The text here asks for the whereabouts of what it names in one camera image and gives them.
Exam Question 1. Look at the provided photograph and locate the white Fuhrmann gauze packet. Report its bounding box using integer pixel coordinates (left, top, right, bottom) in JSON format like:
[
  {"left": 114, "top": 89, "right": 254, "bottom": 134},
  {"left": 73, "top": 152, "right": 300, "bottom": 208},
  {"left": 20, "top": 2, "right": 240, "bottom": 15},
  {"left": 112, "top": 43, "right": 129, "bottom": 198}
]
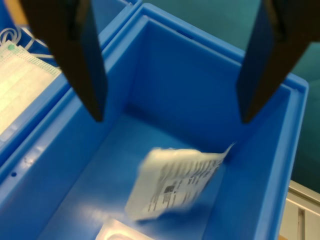
[{"left": 123, "top": 141, "right": 237, "bottom": 222}]

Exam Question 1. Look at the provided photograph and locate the blue bin holding cotton packet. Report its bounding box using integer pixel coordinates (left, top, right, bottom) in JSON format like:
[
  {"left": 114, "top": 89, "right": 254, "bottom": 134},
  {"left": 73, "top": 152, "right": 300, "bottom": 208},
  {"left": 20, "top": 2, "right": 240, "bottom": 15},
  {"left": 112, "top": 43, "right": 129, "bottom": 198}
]
[{"left": 0, "top": 2, "right": 310, "bottom": 240}]

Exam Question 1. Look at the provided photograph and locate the clear packet of white cotton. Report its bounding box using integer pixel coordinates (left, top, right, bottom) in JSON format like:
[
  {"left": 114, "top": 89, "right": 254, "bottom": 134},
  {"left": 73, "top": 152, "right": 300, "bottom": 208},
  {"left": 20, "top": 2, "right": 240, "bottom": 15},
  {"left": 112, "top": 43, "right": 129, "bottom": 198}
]
[{"left": 95, "top": 218, "right": 154, "bottom": 240}]

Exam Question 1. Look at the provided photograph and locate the blue bin holding face masks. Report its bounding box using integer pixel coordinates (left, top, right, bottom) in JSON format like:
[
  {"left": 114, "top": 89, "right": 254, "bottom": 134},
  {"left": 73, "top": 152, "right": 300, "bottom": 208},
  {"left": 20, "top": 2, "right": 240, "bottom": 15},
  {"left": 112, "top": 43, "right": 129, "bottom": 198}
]
[{"left": 0, "top": 0, "right": 144, "bottom": 165}]

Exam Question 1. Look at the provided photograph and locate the stack of white face masks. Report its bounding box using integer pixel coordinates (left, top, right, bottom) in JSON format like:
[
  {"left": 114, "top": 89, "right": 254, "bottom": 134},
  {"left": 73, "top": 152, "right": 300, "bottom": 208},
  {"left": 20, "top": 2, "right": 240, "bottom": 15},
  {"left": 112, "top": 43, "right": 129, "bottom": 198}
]
[{"left": 0, "top": 26, "right": 63, "bottom": 144}]

